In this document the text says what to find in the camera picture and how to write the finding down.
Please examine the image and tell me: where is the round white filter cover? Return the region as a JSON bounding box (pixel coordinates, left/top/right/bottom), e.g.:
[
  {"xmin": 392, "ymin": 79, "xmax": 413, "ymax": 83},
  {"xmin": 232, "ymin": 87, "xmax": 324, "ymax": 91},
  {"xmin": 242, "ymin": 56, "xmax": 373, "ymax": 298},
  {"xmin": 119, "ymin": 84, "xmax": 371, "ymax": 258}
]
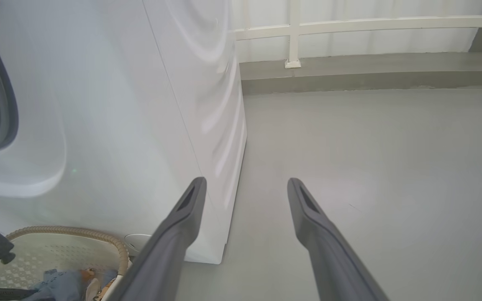
[{"xmin": 124, "ymin": 233, "xmax": 154, "ymax": 256}]

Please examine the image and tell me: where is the white front-load washing machine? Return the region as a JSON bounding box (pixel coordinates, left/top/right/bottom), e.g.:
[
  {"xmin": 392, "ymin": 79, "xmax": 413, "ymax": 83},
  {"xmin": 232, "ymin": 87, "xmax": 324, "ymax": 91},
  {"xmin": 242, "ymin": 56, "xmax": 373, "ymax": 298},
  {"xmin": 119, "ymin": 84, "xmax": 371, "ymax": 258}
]
[{"xmin": 0, "ymin": 0, "xmax": 248, "ymax": 265}]

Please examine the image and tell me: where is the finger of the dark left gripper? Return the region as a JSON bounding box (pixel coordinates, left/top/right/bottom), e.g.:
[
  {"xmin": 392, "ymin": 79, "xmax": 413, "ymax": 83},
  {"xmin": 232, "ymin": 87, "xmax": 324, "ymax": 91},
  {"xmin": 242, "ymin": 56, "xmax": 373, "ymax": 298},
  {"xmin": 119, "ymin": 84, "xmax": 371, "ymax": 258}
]
[{"xmin": 0, "ymin": 288, "xmax": 37, "ymax": 301}]

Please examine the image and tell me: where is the blue garment with orange print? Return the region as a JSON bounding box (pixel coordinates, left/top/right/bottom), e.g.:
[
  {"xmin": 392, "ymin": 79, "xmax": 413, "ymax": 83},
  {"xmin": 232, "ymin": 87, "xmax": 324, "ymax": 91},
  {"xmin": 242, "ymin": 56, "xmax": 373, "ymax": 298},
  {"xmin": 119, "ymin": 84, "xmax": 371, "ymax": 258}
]
[
  {"xmin": 21, "ymin": 269, "xmax": 87, "ymax": 301},
  {"xmin": 83, "ymin": 269, "xmax": 118, "ymax": 301}
]

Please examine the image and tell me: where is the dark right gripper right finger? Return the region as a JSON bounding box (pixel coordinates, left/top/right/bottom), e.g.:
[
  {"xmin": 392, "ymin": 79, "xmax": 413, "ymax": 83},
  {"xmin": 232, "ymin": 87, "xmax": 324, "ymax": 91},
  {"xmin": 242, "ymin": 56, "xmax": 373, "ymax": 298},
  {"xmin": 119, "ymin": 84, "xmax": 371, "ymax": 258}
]
[{"xmin": 287, "ymin": 178, "xmax": 390, "ymax": 301}]

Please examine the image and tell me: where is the white metal railing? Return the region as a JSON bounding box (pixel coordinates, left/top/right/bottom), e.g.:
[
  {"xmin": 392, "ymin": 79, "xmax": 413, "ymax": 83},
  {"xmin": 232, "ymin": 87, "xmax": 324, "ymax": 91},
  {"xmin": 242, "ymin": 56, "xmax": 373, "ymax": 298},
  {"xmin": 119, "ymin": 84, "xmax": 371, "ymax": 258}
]
[{"xmin": 235, "ymin": 0, "xmax": 482, "ymax": 69}]

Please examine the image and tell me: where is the cream perforated laundry basket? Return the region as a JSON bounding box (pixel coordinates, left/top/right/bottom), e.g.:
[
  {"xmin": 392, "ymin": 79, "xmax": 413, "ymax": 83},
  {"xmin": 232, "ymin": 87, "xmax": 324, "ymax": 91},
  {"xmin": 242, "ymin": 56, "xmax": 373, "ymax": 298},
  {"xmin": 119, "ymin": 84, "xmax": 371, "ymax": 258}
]
[{"xmin": 0, "ymin": 226, "xmax": 131, "ymax": 301}]

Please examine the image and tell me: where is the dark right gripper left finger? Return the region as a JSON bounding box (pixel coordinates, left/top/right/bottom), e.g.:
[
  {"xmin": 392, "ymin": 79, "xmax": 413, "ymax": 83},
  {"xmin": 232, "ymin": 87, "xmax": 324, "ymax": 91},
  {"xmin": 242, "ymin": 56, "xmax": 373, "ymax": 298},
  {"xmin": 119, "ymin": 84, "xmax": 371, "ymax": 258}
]
[{"xmin": 106, "ymin": 177, "xmax": 207, "ymax": 301}]

